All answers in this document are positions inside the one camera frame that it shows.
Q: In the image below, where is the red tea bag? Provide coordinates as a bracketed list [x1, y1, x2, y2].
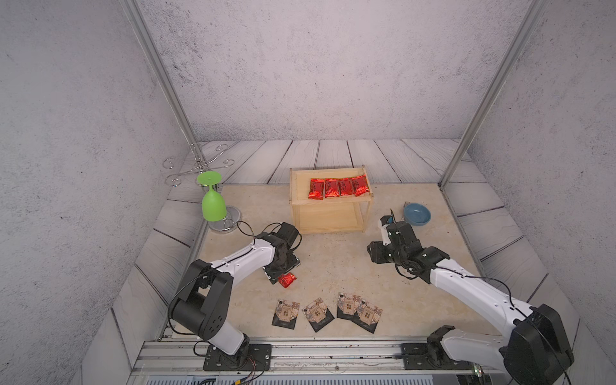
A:
[278, 273, 297, 288]
[324, 178, 340, 198]
[338, 177, 355, 197]
[308, 178, 325, 201]
[351, 174, 370, 197]

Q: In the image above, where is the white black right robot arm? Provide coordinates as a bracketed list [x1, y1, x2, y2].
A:
[367, 215, 574, 384]

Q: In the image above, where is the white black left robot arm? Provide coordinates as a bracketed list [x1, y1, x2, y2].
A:
[167, 222, 302, 372]

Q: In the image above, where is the wooden two-tier shelf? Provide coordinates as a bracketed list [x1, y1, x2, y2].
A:
[290, 166, 374, 235]

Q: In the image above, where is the black floral tea bag rightmost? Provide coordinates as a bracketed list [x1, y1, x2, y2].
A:
[351, 300, 383, 334]

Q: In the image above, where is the black floral tea bag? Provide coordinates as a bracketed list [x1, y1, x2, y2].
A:
[351, 300, 383, 334]
[272, 299, 300, 330]
[336, 293, 362, 321]
[303, 298, 335, 333]

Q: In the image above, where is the black floral tea bag leftmost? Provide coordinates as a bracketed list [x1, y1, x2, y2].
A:
[272, 299, 300, 330]

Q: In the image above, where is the blue ceramic bowl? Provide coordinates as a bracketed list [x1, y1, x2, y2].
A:
[404, 203, 432, 226]

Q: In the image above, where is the green plastic wine glass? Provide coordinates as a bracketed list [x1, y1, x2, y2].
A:
[197, 171, 227, 222]

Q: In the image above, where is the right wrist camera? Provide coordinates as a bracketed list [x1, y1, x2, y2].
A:
[380, 215, 395, 246]

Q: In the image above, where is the silver wire glass rack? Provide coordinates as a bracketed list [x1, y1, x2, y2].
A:
[165, 144, 242, 233]

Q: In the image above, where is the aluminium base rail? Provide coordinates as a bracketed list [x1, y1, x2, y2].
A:
[124, 336, 550, 385]

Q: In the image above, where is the right aluminium frame post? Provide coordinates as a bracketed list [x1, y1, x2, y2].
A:
[438, 0, 549, 192]

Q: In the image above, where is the aluminium frame post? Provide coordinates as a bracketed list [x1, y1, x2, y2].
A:
[120, 0, 205, 166]
[438, 0, 549, 192]

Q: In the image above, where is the left aluminium frame post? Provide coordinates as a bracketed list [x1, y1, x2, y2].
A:
[120, 0, 205, 166]

